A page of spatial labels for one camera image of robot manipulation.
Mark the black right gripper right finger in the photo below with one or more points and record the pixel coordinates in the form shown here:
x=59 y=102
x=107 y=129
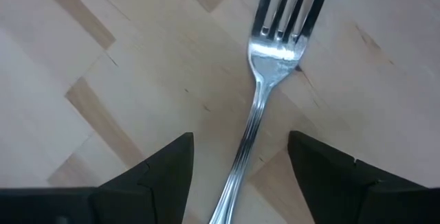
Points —
x=343 y=189

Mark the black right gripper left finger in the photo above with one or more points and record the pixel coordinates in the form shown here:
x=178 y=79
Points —
x=154 y=189

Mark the silver metal fork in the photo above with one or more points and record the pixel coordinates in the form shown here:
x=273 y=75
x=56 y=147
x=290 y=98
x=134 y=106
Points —
x=271 y=62

